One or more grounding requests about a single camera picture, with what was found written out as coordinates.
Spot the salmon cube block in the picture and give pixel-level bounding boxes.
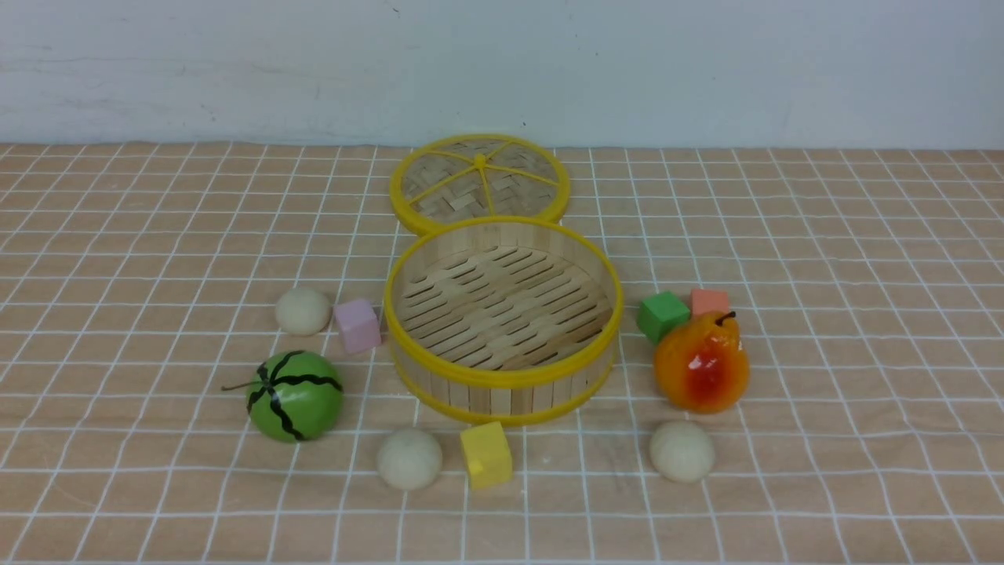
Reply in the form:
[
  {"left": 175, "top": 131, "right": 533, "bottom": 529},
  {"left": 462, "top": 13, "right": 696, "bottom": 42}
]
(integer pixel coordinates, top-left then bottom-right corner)
[{"left": 689, "top": 287, "right": 731, "bottom": 319}]

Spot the orange toy pear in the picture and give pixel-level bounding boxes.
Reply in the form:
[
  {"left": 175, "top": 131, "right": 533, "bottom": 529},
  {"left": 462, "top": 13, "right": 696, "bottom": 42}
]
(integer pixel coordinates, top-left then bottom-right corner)
[{"left": 653, "top": 311, "right": 751, "bottom": 414}]

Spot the white bun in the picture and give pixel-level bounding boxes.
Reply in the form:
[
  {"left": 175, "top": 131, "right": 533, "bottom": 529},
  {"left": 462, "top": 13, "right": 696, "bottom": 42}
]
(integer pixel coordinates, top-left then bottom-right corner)
[
  {"left": 649, "top": 421, "right": 716, "bottom": 483},
  {"left": 377, "top": 427, "right": 442, "bottom": 491},
  {"left": 274, "top": 287, "right": 331, "bottom": 336}
]

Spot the green toy watermelon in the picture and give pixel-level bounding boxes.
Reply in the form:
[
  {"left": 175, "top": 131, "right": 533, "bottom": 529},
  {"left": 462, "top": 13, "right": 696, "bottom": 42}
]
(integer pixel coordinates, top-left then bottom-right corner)
[{"left": 221, "top": 350, "right": 344, "bottom": 443}]

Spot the pink cube block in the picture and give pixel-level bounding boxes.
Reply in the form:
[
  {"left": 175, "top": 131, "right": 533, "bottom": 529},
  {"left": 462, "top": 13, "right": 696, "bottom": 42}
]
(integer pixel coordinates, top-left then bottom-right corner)
[{"left": 333, "top": 299, "right": 381, "bottom": 354}]

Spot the bamboo steamer lid yellow rim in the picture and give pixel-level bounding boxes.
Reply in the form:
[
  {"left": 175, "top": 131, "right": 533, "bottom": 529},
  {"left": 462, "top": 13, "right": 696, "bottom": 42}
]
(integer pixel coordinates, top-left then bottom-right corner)
[{"left": 388, "top": 133, "right": 571, "bottom": 236}]

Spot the bamboo steamer tray yellow rim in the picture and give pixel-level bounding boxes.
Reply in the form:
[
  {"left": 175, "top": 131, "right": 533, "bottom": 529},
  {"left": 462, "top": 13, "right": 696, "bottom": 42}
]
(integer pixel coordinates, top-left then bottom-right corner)
[{"left": 384, "top": 216, "right": 624, "bottom": 426}]

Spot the green cube block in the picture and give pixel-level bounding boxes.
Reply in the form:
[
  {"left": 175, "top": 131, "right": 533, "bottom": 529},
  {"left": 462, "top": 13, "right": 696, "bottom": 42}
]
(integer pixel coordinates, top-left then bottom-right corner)
[{"left": 635, "top": 292, "right": 691, "bottom": 344}]

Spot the orange checkered tablecloth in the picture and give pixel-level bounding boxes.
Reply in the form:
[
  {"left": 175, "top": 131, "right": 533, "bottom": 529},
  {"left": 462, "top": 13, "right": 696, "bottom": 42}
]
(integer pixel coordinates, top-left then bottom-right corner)
[{"left": 1, "top": 143, "right": 1003, "bottom": 564}]

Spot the yellow cube block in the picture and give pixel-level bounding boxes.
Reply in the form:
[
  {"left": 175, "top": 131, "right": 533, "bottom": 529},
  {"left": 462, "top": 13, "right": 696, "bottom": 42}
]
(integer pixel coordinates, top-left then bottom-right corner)
[{"left": 460, "top": 421, "right": 513, "bottom": 490}]

